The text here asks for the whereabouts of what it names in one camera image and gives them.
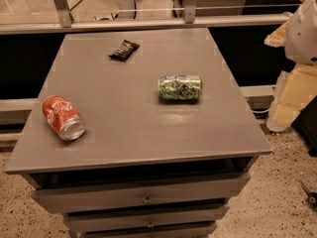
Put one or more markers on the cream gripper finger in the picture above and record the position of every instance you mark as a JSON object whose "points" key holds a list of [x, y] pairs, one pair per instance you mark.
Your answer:
{"points": [[277, 38], [293, 92]]}

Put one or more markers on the green soda can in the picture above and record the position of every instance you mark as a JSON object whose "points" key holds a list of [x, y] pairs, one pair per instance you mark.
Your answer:
{"points": [[179, 87]]}

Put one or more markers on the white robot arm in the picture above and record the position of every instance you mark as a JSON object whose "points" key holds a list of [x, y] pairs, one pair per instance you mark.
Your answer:
{"points": [[301, 35]]}

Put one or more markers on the red cola can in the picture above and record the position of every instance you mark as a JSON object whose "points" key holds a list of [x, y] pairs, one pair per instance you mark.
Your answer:
{"points": [[63, 118]]}

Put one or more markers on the black caster wheel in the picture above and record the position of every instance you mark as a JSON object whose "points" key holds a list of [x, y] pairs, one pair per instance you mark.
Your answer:
{"points": [[311, 196]]}

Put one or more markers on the top grey drawer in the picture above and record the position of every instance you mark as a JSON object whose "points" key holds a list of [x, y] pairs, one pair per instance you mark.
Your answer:
{"points": [[130, 194]]}

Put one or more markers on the grey drawer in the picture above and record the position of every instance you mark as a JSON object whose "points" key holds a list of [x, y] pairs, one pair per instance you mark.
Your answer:
{"points": [[147, 217], [130, 194], [189, 230]]}

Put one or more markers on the black snack wrapper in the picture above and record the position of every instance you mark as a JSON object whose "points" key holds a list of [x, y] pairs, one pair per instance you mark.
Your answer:
{"points": [[125, 51]]}

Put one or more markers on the grey drawer cabinet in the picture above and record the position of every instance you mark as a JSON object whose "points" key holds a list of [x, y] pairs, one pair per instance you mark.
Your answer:
{"points": [[132, 134]]}

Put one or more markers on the bottom grey drawer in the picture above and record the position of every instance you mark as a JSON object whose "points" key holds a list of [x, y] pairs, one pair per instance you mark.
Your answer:
{"points": [[189, 230]]}

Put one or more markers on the middle grey drawer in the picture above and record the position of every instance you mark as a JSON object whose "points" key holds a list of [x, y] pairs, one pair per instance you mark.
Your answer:
{"points": [[147, 217]]}

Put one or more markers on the metal railing frame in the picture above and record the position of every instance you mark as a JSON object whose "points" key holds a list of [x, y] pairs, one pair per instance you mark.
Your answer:
{"points": [[66, 16]]}

